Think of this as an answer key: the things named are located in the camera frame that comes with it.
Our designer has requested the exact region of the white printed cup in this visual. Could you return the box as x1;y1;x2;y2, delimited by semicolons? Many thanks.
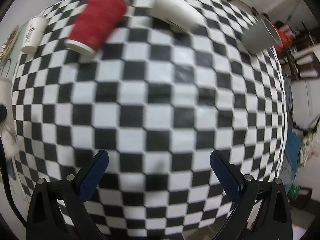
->
21;16;48;54
1;76;19;160

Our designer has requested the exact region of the grey paper cup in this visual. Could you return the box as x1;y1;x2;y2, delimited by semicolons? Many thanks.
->
241;17;282;54

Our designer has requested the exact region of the red ribbed paper cup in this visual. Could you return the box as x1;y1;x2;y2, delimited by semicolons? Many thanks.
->
64;0;128;57

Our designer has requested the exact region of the white paper cup lying centre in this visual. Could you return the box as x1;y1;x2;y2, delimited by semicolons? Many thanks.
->
150;0;204;34

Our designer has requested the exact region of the black white checkered tablecloth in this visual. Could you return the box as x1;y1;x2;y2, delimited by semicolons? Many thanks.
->
12;0;286;239

